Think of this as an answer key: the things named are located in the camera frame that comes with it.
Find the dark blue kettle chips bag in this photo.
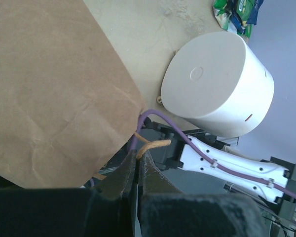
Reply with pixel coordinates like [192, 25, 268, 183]
[230, 0, 264, 38]

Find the green yellow snack bag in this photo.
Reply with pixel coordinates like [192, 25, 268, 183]
[213, 0, 254, 39]

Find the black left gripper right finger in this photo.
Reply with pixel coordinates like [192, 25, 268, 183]
[138, 151, 269, 237]

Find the white cylindrical toy drum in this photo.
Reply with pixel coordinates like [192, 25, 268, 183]
[160, 32, 274, 138]

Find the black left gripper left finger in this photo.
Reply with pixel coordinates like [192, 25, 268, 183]
[0, 152, 136, 237]

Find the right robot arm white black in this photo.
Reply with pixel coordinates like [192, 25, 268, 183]
[138, 118, 296, 220]

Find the brown paper bag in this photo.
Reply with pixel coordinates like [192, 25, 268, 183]
[0, 0, 172, 190]

